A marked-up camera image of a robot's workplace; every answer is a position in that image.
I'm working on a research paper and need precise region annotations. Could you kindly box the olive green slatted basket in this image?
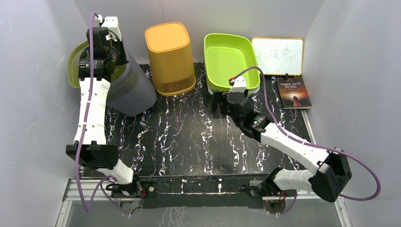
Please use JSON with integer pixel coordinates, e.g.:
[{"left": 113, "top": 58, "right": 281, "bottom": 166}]
[{"left": 67, "top": 41, "right": 128, "bottom": 89}]

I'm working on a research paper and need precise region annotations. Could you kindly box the orange slatted plastic basket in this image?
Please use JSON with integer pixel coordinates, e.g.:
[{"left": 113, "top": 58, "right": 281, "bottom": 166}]
[{"left": 144, "top": 22, "right": 196, "bottom": 96}]

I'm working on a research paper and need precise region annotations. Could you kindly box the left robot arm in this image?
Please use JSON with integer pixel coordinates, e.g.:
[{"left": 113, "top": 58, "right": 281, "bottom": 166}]
[{"left": 66, "top": 26, "right": 141, "bottom": 197}]

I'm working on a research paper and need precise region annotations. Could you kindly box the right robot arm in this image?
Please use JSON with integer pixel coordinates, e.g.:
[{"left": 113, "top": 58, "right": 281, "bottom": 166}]
[{"left": 211, "top": 92, "right": 352, "bottom": 202}]

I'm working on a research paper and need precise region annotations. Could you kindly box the white perforated plastic tray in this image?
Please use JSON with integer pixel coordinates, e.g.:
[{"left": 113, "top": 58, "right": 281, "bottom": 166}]
[{"left": 207, "top": 80, "right": 260, "bottom": 96}]

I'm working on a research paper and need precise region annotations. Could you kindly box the grey slatted plastic basket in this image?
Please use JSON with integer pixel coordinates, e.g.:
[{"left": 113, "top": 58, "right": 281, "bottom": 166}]
[{"left": 106, "top": 52, "right": 157, "bottom": 117}]

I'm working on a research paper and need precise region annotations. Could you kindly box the lime green plastic tub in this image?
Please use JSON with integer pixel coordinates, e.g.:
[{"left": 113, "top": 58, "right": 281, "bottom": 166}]
[{"left": 203, "top": 33, "right": 258, "bottom": 95}]

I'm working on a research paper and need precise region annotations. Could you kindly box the dark paperback book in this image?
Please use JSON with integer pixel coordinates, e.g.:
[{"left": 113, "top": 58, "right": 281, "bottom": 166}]
[{"left": 276, "top": 76, "right": 312, "bottom": 109}]

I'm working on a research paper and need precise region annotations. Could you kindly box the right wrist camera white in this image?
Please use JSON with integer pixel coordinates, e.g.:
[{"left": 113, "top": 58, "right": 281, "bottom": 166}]
[{"left": 229, "top": 76, "right": 247, "bottom": 93}]

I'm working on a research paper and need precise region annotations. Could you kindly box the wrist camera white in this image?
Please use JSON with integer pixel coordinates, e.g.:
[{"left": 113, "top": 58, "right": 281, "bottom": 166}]
[
  {"left": 96, "top": 14, "right": 122, "bottom": 42},
  {"left": 229, "top": 76, "right": 247, "bottom": 93}
]

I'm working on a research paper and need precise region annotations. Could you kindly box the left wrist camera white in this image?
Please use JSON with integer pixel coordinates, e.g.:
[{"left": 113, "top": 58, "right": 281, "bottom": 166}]
[{"left": 96, "top": 14, "right": 122, "bottom": 42}]

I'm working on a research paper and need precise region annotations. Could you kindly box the small whiteboard orange frame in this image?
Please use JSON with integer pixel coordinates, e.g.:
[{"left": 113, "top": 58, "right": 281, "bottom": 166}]
[{"left": 251, "top": 37, "right": 304, "bottom": 76}]

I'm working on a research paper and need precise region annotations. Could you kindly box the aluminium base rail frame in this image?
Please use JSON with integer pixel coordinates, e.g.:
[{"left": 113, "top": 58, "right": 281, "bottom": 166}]
[{"left": 56, "top": 175, "right": 351, "bottom": 227}]

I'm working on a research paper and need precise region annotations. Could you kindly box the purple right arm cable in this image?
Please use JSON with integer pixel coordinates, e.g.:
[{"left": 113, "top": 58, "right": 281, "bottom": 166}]
[{"left": 232, "top": 66, "right": 382, "bottom": 216}]

